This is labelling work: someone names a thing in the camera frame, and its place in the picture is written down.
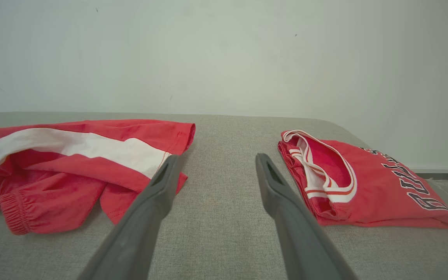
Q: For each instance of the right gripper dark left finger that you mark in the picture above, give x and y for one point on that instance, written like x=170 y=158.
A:
x=138 y=237

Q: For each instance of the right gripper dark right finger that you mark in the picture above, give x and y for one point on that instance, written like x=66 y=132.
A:
x=301 y=245

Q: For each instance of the red white jersey with lettering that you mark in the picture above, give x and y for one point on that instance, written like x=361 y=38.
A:
x=379 y=194

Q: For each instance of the red shorts with white stripe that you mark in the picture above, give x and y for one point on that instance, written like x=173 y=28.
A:
x=53 y=194

